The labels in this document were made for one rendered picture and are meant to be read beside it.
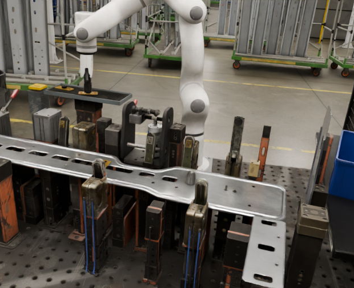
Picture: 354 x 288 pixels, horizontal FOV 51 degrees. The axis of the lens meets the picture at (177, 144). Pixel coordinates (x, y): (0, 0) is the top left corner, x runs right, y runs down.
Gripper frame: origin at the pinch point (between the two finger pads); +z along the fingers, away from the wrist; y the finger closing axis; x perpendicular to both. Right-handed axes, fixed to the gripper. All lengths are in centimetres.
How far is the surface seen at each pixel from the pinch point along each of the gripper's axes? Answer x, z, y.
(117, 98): 13.0, 2.8, 6.3
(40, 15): -81, 9, -372
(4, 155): -29.7, 18.9, 29.8
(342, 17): 733, 33, -984
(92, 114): 2.0, 11.3, 4.2
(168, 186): 29, 19, 56
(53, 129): -13.6, 14.6, 13.9
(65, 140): -8.3, 17.2, 19.3
